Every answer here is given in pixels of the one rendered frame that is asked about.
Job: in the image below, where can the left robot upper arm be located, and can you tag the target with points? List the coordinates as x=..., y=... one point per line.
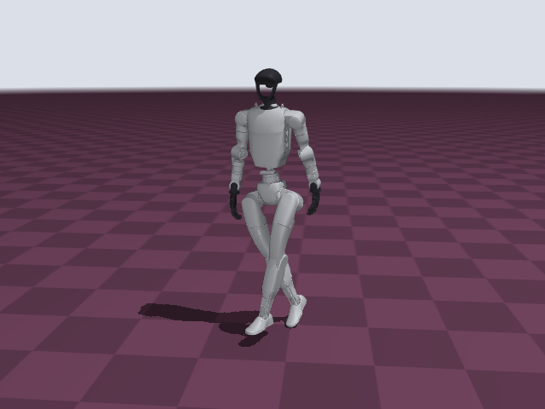
x=296, y=120

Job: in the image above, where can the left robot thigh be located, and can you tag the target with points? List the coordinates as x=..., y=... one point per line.
x=282, y=223

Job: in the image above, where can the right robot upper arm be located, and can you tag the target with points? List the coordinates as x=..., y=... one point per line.
x=239, y=151

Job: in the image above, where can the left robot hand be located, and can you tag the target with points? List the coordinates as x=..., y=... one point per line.
x=316, y=196

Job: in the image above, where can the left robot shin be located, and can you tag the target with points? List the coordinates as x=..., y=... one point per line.
x=273, y=279

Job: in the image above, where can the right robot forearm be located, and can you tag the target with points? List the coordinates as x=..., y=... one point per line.
x=237, y=172

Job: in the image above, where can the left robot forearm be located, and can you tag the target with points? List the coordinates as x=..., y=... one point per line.
x=312, y=171

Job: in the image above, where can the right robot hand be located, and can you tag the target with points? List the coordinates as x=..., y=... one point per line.
x=233, y=200

